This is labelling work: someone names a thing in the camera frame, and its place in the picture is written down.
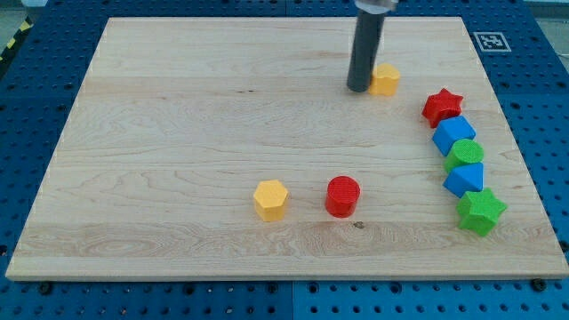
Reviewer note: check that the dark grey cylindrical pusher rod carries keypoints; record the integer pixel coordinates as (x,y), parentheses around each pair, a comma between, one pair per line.
(364,50)

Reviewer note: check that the silver metal rod mount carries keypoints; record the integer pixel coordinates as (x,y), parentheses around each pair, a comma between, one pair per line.
(376,6)

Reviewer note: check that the yellow hexagon block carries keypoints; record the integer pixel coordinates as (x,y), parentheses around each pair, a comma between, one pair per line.
(270,200)

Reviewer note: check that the yellow heart block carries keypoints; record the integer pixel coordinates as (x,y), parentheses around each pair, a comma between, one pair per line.
(385,80)

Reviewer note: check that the red star block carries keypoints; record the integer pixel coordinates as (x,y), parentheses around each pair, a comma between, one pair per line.
(441,106)

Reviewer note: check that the white fiducial marker tag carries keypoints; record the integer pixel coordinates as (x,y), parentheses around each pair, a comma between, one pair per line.
(490,41)

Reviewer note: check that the blue cube block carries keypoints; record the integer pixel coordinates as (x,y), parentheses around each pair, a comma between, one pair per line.
(451,130)

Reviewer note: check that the green cylinder block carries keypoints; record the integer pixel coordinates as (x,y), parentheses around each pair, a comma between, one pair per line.
(463,152)

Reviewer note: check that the red cylinder block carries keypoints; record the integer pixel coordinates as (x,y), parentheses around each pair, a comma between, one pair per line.
(342,195)

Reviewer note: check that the blue triangle block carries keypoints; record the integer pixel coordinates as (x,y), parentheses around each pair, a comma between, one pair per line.
(465,178)

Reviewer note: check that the light wooden board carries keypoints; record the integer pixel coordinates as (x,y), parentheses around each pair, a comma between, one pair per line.
(177,121)

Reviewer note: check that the green star block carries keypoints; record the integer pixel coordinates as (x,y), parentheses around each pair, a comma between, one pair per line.
(480,211)

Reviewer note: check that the black bolt right front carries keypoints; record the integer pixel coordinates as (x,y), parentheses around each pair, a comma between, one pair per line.
(538,285)

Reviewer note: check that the yellow black hazard tape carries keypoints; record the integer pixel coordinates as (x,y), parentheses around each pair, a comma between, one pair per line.
(15,43)

